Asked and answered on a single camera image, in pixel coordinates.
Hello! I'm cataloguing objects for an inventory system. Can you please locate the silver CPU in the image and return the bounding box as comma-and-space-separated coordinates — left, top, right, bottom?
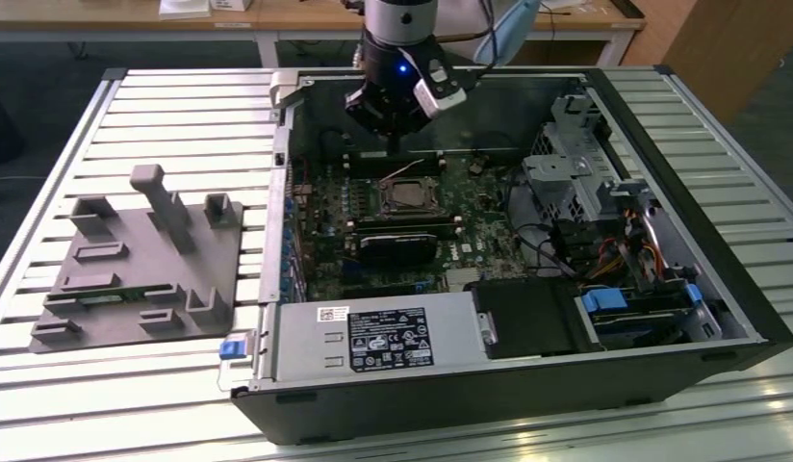
393, 185, 431, 206

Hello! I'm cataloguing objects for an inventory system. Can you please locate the hard disk in blue carrier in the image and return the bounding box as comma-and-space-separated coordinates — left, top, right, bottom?
575, 286, 700, 346

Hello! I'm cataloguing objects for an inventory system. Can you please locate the silver drive cage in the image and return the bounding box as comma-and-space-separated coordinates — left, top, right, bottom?
521, 93, 661, 227

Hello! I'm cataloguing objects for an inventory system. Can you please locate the pale blue teach pendant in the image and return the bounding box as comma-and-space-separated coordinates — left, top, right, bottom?
472, 0, 543, 66

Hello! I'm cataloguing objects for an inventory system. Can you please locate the metal socket cover frame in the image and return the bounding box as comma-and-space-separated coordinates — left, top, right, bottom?
377, 177, 447, 216

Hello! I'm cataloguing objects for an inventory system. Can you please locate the black graphics card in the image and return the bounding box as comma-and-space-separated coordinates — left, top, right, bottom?
355, 233, 440, 267

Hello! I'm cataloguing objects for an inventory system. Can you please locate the silver power supply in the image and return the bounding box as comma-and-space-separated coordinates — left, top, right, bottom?
267, 298, 495, 384

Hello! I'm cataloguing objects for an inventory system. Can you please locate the wooden cabinet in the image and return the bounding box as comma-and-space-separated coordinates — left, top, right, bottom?
659, 0, 793, 126

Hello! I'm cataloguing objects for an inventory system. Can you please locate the wooden desk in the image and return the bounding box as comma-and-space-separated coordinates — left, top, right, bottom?
0, 0, 648, 68

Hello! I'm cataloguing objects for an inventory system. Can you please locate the grey parts rack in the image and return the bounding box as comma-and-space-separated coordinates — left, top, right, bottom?
24, 163, 248, 356

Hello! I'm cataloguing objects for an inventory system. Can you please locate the green motherboard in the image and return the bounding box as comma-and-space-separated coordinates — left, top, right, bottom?
287, 152, 533, 303

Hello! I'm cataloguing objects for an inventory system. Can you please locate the thin wire locking lever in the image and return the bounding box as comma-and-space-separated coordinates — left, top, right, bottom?
379, 160, 431, 185

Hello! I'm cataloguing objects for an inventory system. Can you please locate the green RAM stick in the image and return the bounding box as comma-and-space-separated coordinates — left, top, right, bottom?
80, 287, 177, 305

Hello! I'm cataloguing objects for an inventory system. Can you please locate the coloured wire bundle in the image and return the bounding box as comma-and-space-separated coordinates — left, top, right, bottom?
588, 211, 669, 280

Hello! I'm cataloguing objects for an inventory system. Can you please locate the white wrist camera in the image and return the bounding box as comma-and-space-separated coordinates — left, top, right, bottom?
409, 57, 469, 119

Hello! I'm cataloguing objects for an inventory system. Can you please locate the CPU socket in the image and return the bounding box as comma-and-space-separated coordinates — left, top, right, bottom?
376, 177, 447, 216

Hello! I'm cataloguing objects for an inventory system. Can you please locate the silver heat sink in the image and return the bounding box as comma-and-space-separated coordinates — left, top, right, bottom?
445, 268, 487, 291

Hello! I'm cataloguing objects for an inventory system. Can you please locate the black RAM slot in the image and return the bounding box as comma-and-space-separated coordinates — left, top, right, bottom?
356, 230, 463, 239
356, 225, 463, 234
344, 150, 447, 160
344, 157, 447, 166
356, 220, 463, 229
356, 216, 463, 224
344, 167, 447, 177
344, 163, 447, 171

